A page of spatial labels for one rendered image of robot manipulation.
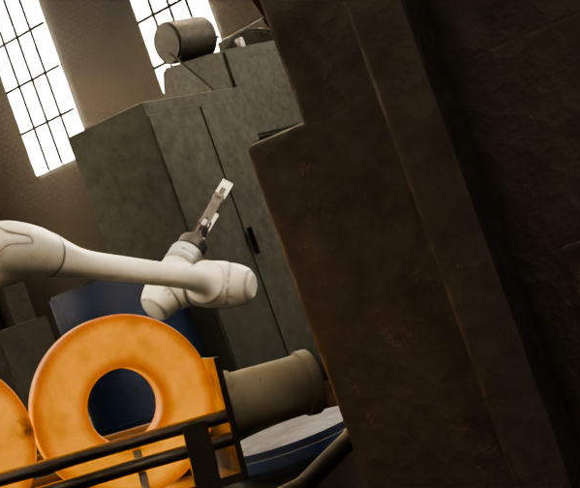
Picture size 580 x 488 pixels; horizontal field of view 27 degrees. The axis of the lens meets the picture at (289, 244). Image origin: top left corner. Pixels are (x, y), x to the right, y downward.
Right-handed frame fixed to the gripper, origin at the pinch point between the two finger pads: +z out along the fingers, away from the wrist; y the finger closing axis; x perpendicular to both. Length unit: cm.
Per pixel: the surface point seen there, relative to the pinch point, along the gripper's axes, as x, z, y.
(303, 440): -39, -87, 51
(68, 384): -7, -159, 153
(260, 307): -28, 102, -165
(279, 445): -36, -88, 48
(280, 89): 29, 484, -406
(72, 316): 38, 57, -171
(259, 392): -21, -151, 154
